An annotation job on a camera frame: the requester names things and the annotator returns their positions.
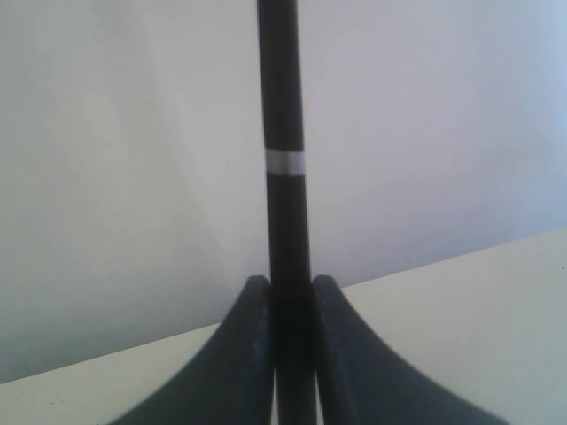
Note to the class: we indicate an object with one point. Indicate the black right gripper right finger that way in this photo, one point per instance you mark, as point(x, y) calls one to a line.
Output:
point(362, 380)

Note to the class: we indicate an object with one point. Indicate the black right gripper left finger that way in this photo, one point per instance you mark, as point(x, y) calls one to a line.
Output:
point(229, 380)

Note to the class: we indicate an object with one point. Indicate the black paintbrush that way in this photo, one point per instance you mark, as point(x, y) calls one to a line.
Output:
point(289, 260)

